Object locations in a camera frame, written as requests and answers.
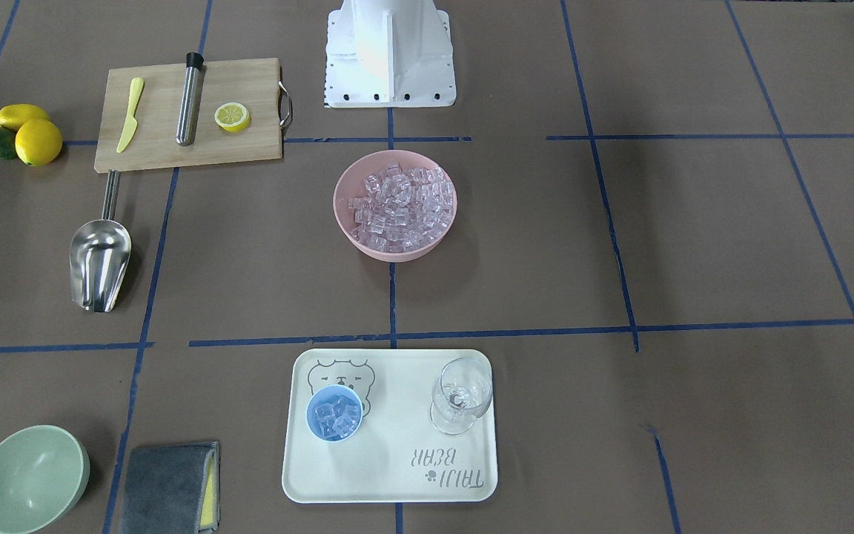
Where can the yellow plastic knife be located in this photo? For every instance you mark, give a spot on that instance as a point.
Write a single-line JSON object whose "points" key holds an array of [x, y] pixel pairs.
{"points": [[130, 122]]}

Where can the cream bear tray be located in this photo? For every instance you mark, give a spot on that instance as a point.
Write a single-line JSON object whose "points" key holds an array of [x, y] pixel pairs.
{"points": [[398, 453]]}

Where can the clear ice cubes pile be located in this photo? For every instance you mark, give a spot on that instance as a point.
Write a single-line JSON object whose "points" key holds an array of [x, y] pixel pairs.
{"points": [[402, 210]]}

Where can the yellow lemon front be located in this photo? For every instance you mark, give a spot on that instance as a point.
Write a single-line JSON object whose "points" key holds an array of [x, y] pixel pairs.
{"points": [[38, 142]]}

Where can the pink bowl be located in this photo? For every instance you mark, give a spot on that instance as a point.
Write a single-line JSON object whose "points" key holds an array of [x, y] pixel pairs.
{"points": [[349, 185]]}

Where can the metal ice scoop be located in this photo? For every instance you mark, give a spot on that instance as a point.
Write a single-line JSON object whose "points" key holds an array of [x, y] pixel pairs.
{"points": [[99, 254]]}

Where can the half lemon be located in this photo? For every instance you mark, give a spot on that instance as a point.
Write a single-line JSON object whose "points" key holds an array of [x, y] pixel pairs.
{"points": [[232, 117]]}

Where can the green bowl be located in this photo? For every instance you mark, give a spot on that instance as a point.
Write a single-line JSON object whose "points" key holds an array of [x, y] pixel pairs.
{"points": [[44, 470]]}

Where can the yellow lemon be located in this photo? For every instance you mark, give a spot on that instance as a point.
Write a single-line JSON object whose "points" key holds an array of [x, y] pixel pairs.
{"points": [[13, 117], [38, 142]]}

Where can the clear wine glass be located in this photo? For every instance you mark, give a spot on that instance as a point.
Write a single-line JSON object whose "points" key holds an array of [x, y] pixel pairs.
{"points": [[461, 395]]}

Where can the yellow lemon back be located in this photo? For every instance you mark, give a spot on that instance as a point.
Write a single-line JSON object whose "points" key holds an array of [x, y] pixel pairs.
{"points": [[13, 117]]}

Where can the ice cubes in cup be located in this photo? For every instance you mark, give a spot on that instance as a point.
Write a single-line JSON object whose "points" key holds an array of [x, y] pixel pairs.
{"points": [[337, 418]]}

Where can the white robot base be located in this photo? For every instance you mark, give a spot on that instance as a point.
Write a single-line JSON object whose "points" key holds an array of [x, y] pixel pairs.
{"points": [[389, 54]]}

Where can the steel muddler black tip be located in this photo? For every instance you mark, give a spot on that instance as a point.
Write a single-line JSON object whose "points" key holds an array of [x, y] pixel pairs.
{"points": [[190, 100]]}

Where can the light blue cup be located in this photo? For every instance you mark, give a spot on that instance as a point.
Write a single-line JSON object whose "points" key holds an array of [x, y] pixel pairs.
{"points": [[324, 393]]}

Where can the wooden cutting board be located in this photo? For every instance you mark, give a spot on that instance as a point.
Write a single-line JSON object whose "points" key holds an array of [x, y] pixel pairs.
{"points": [[255, 83]]}

